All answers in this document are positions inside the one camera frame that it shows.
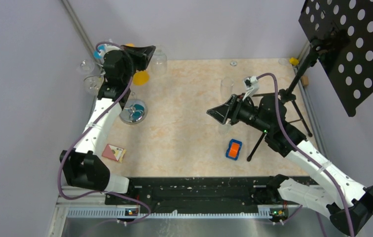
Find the clear wine glass on rack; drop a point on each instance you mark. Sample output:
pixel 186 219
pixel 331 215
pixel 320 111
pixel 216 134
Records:
pixel 86 67

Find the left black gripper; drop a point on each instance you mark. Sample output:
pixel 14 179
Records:
pixel 143 54

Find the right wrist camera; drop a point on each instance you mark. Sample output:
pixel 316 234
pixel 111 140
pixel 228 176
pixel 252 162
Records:
pixel 252 86

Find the pink card box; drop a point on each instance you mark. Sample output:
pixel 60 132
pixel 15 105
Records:
pixel 113 153

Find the blue orange toy car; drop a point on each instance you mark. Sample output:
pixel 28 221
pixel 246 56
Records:
pixel 233 150

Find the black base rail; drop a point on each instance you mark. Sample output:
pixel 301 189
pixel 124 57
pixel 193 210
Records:
pixel 200 195

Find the chrome wine glass rack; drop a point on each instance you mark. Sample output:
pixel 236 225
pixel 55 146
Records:
pixel 133 109

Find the yellow wine glass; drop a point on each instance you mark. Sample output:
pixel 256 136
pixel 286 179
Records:
pixel 139 77

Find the clear ribbed short glass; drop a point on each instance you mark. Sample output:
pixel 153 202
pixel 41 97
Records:
pixel 158 63

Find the black perforated music stand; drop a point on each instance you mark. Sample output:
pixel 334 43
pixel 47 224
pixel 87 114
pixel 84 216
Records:
pixel 338 61

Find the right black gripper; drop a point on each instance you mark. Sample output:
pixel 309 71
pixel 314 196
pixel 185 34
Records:
pixel 230 109

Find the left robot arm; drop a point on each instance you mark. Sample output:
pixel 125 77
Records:
pixel 81 164

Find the blue wine glass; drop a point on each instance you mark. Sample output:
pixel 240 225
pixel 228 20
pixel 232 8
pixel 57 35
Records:
pixel 99 54

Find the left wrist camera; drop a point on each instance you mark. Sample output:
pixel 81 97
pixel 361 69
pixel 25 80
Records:
pixel 104 48

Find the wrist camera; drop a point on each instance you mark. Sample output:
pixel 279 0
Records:
pixel 104 48
pixel 252 86

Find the yellow corner clip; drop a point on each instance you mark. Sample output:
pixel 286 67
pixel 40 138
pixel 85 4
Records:
pixel 293 61

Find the clear flute wine glass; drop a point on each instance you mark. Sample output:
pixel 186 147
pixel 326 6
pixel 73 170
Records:
pixel 226 88

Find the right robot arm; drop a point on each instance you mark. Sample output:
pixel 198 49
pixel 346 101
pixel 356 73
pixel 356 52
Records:
pixel 347 203

